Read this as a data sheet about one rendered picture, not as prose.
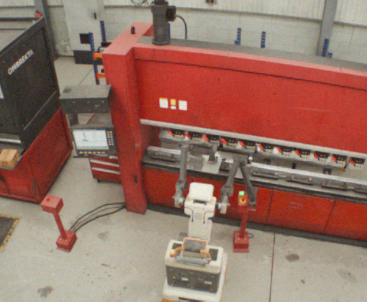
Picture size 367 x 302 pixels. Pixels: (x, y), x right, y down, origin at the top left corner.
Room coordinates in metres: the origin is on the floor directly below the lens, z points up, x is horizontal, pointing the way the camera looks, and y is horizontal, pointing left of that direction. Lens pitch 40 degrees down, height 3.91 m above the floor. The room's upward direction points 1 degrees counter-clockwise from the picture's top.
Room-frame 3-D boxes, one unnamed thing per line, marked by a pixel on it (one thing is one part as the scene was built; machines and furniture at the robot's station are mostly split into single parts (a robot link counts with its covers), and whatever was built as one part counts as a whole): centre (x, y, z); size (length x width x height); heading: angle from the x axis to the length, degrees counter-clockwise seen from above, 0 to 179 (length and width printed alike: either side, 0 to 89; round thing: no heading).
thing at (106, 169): (4.11, 1.01, 0.50); 0.50 x 0.50 x 1.00; 74
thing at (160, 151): (3.52, 0.19, 0.92); 0.50 x 0.06 x 0.10; 74
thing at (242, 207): (2.88, -0.67, 0.75); 0.20 x 0.16 x 0.18; 85
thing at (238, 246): (2.85, -0.67, 0.06); 0.25 x 0.20 x 0.12; 175
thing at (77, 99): (3.30, 0.99, 1.53); 0.51 x 0.25 x 0.85; 88
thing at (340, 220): (3.15, -0.95, 0.42); 3.00 x 0.21 x 0.83; 74
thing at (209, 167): (3.23, -0.29, 1.00); 0.26 x 0.18 x 0.01; 164
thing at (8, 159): (3.35, 2.16, 1.04); 0.30 x 0.26 x 0.12; 78
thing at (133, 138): (3.80, 0.56, 1.15); 0.85 x 0.25 x 2.30; 164
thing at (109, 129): (3.21, 0.94, 1.42); 0.45 x 0.12 x 0.36; 88
